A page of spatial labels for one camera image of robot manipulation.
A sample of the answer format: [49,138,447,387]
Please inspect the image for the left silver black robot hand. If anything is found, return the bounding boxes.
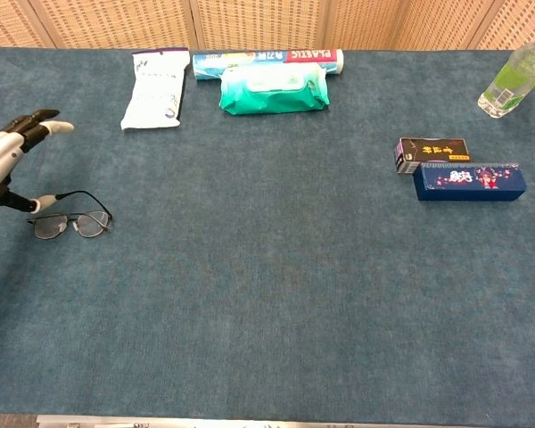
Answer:
[0,108,76,215]

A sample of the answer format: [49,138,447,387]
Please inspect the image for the thin-framed eyeglasses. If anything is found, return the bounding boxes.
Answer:
[26,190,114,241]

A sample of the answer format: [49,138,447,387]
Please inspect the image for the white plastic pouch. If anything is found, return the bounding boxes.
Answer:
[119,46,191,131]

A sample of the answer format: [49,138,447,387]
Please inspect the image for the green wet wipes pack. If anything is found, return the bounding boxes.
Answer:
[218,62,331,117]

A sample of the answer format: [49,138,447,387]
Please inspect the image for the plastic wrap roll box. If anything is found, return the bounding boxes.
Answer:
[192,48,345,83]

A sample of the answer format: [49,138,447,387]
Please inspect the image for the blue felt table cover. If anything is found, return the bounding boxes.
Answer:
[0,45,535,427]

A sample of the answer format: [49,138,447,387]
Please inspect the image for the woven rattan folding screen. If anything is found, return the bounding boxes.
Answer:
[0,0,535,52]

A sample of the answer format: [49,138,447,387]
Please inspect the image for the black box with gold text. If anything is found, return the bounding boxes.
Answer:
[393,136,473,176]

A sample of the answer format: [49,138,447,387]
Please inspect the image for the dark blue illustrated box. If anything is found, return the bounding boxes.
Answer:
[412,161,529,202]

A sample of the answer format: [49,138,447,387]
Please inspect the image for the clear bottle with green label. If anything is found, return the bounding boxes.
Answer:
[477,23,535,119]

